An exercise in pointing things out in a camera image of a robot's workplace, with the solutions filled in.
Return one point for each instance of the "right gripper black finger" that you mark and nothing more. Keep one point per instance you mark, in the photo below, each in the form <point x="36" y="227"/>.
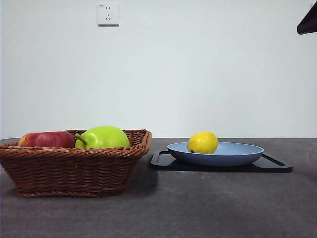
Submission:
<point x="309" y="23"/>

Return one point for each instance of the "yellow lemon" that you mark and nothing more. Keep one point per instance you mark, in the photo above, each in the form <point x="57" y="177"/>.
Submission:
<point x="203" y="142"/>

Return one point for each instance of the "blue round plate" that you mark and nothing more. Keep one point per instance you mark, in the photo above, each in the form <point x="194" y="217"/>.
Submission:
<point x="223" y="158"/>

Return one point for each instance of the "brown wicker basket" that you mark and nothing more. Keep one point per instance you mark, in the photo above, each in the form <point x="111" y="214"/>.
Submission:
<point x="74" y="173"/>

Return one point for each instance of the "black flat tray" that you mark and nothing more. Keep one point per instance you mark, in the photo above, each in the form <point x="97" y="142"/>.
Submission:
<point x="158" y="164"/>

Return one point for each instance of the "green apple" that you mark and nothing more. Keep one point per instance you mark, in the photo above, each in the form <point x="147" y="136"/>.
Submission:
<point x="105" y="138"/>

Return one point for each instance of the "red apple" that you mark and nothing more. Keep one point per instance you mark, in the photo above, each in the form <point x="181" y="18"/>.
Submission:
<point x="45" y="139"/>

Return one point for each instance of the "white wall socket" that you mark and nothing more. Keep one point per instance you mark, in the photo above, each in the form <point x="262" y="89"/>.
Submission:
<point x="108" y="22"/>

